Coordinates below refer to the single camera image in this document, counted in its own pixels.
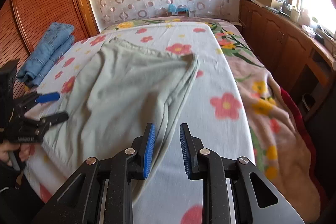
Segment floral white bed sheet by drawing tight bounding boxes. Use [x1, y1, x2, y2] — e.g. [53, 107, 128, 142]
[24, 22, 253, 223]

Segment wooden louvered wardrobe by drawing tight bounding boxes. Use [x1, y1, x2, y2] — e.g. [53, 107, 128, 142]
[0, 0, 100, 98]

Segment folded blue jeans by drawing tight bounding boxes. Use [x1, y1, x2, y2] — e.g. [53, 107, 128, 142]
[17, 22, 75, 88]

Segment blue item behind bed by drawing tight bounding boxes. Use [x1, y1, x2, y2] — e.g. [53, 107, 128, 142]
[166, 4, 190, 16]

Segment white mug on cabinet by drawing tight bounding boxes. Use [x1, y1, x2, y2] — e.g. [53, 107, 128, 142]
[290, 7, 300, 23]

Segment wooden side cabinet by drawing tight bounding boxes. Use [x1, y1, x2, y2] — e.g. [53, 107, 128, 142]
[239, 0, 335, 121]

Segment person's left hand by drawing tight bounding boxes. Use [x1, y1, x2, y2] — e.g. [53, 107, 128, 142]
[0, 140, 32, 163]

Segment cardboard box on cabinet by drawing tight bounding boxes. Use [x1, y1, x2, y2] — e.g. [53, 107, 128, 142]
[256, 0, 283, 9]

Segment grey-green shorts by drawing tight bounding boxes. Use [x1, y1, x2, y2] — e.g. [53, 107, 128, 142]
[41, 36, 201, 208]

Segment pink floral blanket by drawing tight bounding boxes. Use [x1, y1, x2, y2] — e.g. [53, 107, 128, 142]
[108, 17, 321, 223]

